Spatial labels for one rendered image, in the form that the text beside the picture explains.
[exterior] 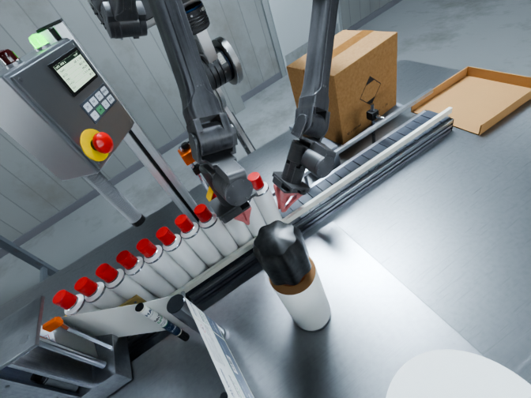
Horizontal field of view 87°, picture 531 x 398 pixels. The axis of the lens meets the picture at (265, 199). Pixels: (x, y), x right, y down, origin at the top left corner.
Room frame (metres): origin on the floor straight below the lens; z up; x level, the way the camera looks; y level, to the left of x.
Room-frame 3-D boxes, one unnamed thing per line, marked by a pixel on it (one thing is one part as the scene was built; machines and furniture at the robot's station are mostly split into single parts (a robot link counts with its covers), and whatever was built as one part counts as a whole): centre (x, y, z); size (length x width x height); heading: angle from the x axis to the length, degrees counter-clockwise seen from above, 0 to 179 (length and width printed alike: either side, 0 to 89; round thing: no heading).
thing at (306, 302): (0.27, 0.01, 1.03); 0.09 x 0.09 x 0.30
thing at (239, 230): (0.54, 0.11, 0.98); 0.05 x 0.05 x 0.20
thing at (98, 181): (0.59, 0.33, 1.18); 0.04 x 0.04 x 0.21
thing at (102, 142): (0.52, 0.23, 1.32); 0.04 x 0.03 x 0.04; 157
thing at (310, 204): (0.56, -0.14, 0.90); 1.07 x 0.01 x 0.02; 102
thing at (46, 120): (0.59, 0.27, 1.38); 0.17 x 0.10 x 0.19; 157
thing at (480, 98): (0.74, -0.83, 0.85); 0.30 x 0.26 x 0.04; 102
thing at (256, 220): (0.55, 0.05, 0.98); 0.05 x 0.05 x 0.20
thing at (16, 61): (0.55, 0.26, 1.49); 0.03 x 0.03 x 0.02
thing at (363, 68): (0.96, -0.45, 0.99); 0.30 x 0.24 x 0.27; 109
